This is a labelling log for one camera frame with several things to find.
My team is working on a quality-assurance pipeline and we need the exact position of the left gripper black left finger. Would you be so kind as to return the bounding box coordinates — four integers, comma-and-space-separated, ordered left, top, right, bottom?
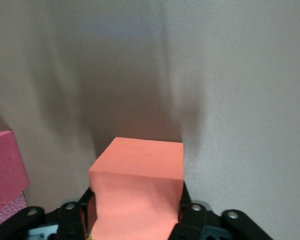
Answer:
56, 187, 98, 240

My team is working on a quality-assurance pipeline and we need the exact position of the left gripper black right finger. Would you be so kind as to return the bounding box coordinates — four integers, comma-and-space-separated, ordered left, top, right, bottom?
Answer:
168, 182, 212, 240

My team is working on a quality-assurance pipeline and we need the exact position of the orange foam cube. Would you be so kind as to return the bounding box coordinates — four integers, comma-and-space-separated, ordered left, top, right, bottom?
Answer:
88, 136, 185, 240

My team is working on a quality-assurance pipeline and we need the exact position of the red foam cube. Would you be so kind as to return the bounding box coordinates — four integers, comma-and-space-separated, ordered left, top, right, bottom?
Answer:
0, 130, 31, 218

